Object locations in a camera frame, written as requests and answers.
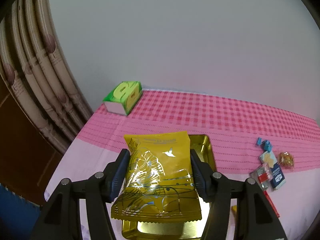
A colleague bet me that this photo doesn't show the red snack packet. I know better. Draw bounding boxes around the red snack packet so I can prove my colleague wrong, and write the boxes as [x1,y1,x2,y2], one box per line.
[263,190,280,218]

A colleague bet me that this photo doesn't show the grey red-band snack bar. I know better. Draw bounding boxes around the grey red-band snack bar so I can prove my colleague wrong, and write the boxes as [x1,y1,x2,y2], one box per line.
[249,166,270,191]

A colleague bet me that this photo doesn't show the blue cracker packet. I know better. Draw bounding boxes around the blue cracker packet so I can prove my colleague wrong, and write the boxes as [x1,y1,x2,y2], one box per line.
[259,151,286,190]

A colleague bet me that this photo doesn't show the fried twist snack bag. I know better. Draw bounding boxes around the fried twist snack bag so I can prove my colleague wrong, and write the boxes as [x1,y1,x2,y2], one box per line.
[278,152,295,169]

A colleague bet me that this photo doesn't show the small blue candy wrapper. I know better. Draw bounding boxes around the small blue candy wrapper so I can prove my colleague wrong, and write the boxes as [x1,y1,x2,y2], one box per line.
[256,137,273,152]

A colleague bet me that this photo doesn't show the yellow foil snack packet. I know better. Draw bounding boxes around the yellow foil snack packet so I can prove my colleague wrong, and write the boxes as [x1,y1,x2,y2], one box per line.
[111,131,202,223]

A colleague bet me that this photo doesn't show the red gold toffee tin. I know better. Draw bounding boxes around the red gold toffee tin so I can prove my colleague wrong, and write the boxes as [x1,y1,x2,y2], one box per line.
[121,134,218,240]

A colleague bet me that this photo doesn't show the dark wooden door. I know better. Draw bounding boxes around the dark wooden door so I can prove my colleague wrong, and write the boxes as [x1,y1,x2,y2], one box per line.
[0,81,62,205]

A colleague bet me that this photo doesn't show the pink checked tablecloth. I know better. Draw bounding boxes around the pink checked tablecloth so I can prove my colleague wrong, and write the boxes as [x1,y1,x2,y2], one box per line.
[43,88,320,240]

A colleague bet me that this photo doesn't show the green tissue box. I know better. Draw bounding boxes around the green tissue box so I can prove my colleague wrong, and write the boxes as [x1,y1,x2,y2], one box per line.
[103,81,143,116]

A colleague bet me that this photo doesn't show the beige patterned curtain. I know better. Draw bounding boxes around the beige patterned curtain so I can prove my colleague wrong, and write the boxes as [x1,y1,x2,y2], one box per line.
[1,0,92,154]

